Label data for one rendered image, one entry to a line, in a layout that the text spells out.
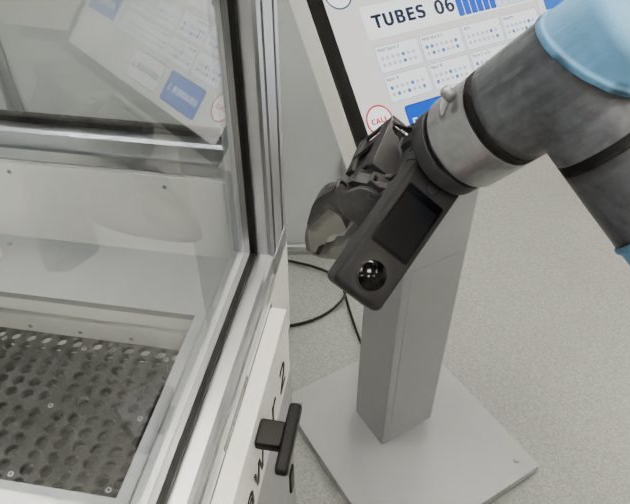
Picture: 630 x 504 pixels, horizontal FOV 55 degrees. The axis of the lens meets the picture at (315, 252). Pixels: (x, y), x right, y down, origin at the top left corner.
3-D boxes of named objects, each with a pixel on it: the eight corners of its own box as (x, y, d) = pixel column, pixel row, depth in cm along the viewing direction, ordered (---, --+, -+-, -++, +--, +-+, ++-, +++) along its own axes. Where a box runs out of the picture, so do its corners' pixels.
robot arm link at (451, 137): (530, 186, 42) (443, 112, 40) (481, 211, 46) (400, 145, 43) (546, 115, 46) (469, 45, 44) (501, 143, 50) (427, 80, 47)
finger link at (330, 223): (326, 216, 65) (378, 180, 58) (306, 259, 62) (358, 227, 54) (303, 199, 64) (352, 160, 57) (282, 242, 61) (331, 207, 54)
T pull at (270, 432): (302, 409, 60) (302, 400, 59) (287, 479, 54) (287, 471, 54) (266, 404, 60) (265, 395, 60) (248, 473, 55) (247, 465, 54)
